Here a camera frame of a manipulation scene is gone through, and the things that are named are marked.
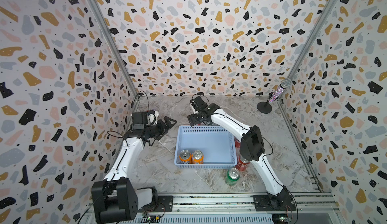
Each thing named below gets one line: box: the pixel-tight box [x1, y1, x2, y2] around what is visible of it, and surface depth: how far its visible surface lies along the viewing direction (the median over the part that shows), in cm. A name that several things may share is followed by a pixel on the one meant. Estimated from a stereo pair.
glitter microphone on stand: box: [256, 77, 292, 115], surface depth 115 cm
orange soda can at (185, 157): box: [179, 149, 192, 164], surface depth 81 cm
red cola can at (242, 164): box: [235, 154, 251, 172], surface depth 81 cm
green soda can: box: [224, 167, 241, 187], surface depth 75 cm
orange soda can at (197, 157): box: [191, 149, 205, 164], surface depth 81 cm
